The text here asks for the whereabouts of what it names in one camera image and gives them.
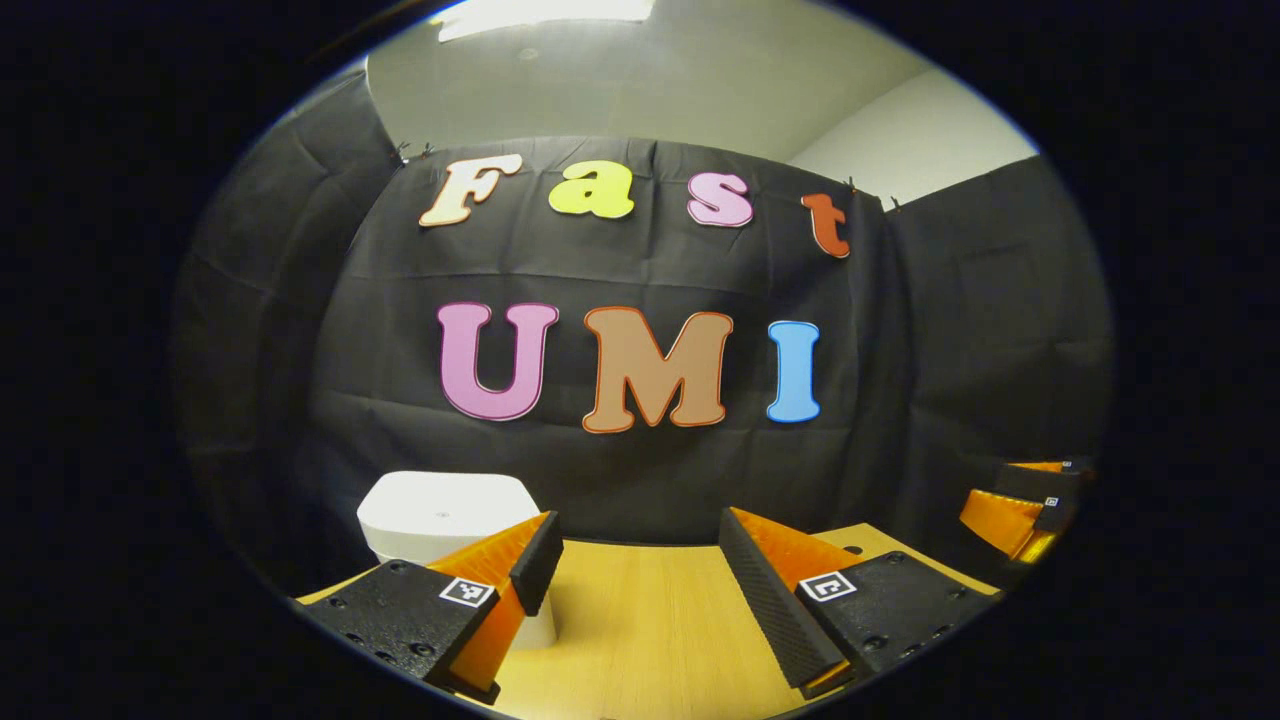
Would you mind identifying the wooden desktop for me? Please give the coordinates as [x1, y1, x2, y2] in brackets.
[295, 522, 1001, 720]

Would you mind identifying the white desktop garbage bin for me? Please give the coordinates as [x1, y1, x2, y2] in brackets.
[357, 471, 558, 651]

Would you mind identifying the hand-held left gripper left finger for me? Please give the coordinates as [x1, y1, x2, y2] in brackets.
[295, 511, 565, 704]

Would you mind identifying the black backdrop cloth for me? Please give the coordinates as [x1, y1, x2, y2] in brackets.
[172, 70, 1113, 591]

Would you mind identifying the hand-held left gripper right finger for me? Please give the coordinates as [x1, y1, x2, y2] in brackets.
[718, 507, 1001, 699]

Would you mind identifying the ceiling light panel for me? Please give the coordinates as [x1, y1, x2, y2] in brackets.
[437, 0, 656, 43]

